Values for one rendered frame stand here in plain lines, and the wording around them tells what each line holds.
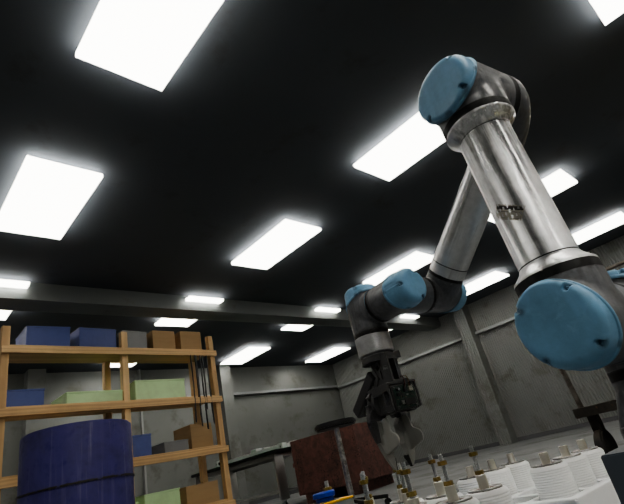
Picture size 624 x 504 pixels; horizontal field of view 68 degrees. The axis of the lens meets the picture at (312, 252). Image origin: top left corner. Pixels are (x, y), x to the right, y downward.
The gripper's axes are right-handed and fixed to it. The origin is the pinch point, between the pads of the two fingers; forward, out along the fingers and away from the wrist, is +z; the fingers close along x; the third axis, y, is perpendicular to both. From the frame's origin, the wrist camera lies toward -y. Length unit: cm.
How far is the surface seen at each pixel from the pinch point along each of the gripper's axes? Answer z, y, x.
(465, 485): 11, -33, 44
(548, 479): 12, -9, 49
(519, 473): 12, -35, 69
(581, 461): 11, -9, 64
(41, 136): -284, -254, -70
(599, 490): 17, -4, 60
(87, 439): -42, -205, -42
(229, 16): -284, -109, 41
